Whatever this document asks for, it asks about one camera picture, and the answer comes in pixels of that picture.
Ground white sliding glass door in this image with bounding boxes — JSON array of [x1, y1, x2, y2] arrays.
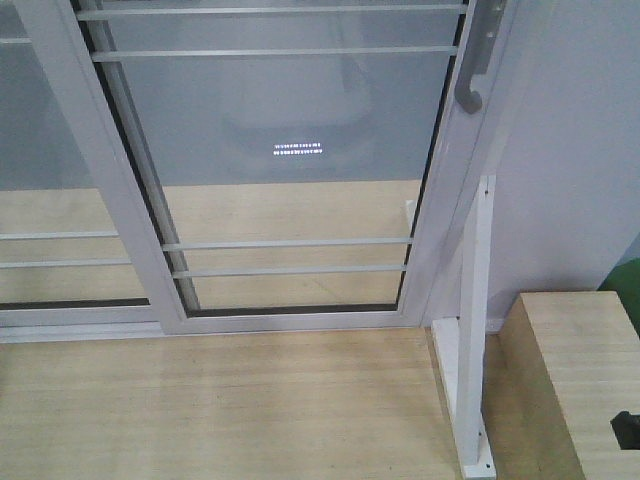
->
[[13, 0, 521, 335]]

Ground grey door handle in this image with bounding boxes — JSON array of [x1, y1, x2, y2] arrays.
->
[[454, 0, 505, 115]]

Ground light wooden box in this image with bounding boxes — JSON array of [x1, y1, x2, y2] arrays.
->
[[499, 291, 639, 479]]

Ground white door frame with track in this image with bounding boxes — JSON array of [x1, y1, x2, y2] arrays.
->
[[1, 1, 532, 343]]

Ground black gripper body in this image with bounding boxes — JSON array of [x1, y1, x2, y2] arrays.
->
[[610, 411, 640, 449]]

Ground white fixed glass panel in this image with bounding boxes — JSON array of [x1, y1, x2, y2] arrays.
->
[[1, 1, 185, 333]]

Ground white wooden support brace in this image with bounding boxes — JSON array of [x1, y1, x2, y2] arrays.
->
[[403, 174, 498, 480]]

